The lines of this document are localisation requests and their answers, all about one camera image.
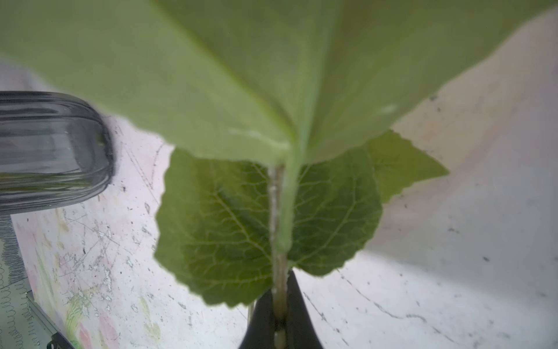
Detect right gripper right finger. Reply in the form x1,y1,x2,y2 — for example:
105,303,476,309
285,270,323,349

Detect sunflower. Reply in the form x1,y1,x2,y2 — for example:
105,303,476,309
1,1,555,348

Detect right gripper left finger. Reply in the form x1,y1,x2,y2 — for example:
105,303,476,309
238,289,276,349

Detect clear glass vase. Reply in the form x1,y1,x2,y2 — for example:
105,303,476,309
1,91,115,215

